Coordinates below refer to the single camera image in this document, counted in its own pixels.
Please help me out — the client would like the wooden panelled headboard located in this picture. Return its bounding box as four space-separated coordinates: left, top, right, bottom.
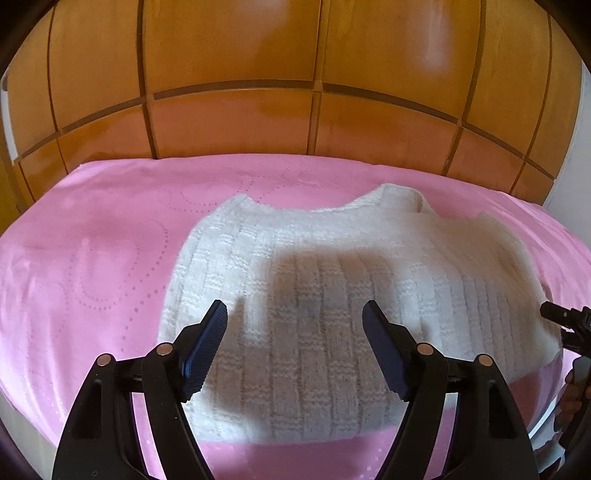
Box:
1 1 583 221

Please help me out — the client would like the person's right hand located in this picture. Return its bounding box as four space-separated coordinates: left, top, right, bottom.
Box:
554 370 591 430

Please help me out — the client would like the pink patterned bed sheet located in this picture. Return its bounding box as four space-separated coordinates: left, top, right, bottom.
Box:
1 154 590 478

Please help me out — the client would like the white knitted sweater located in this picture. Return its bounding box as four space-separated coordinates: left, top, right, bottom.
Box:
158 184 561 444

